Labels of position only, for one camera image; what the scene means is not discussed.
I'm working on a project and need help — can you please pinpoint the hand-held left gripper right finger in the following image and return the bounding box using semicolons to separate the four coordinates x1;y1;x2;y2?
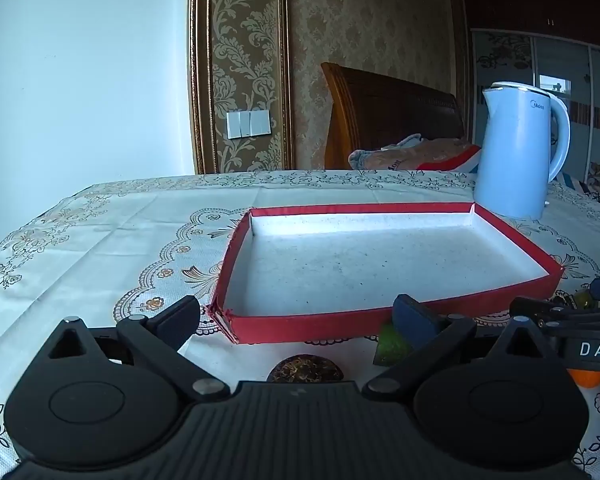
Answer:
362;295;561;402

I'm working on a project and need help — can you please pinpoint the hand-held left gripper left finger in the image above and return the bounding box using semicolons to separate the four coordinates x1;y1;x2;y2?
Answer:
45;295;231;402

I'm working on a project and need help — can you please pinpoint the orange tangerine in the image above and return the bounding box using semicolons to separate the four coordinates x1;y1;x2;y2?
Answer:
567;370;600;388

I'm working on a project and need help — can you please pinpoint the green square cake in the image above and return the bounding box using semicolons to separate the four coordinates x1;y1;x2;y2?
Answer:
372;322;413;367

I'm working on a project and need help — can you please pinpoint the red cardboard tray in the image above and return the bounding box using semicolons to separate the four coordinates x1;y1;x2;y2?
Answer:
207;202;565;345

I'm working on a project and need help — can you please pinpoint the dark brown round slice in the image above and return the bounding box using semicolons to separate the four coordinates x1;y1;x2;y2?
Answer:
266;353;346;383

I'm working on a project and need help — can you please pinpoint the floral lace tablecloth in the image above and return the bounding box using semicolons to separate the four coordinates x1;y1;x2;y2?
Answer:
0;169;600;480

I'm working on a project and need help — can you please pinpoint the light blue electric kettle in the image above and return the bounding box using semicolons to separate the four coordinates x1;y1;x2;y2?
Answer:
472;81;571;221

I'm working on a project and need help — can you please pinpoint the sliding door wardrobe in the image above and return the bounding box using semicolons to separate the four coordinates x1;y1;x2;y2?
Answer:
462;0;600;191

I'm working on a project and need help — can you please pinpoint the printed blanket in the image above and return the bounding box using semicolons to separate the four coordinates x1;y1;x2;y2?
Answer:
348;133;482;172

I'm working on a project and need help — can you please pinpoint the wooden bed headboard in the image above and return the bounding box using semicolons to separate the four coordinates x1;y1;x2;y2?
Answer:
321;62;466;171

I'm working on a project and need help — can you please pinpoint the white wall light switch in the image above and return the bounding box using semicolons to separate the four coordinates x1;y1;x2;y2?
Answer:
226;110;271;139

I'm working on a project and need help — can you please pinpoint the gold wall panel frame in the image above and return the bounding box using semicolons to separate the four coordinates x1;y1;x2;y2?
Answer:
187;0;296;175

